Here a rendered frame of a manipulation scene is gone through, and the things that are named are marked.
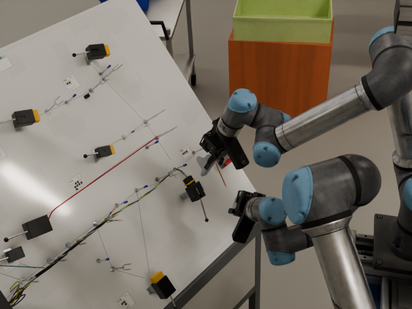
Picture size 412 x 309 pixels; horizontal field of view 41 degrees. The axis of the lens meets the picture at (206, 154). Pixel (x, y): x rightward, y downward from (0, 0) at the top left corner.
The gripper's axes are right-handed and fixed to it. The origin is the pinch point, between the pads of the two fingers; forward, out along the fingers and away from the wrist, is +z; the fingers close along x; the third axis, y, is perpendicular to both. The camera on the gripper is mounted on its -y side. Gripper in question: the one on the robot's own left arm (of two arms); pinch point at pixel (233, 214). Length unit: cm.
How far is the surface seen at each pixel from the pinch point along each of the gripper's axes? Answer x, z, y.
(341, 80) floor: -138, 233, 149
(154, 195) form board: 24.9, 17.7, -0.7
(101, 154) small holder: 47.6, 6.2, 6.7
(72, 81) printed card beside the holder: 64, 15, 29
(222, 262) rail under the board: -8.5, 23.5, -17.0
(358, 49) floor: -161, 262, 194
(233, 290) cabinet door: -25, 50, -28
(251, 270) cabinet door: -33, 54, -18
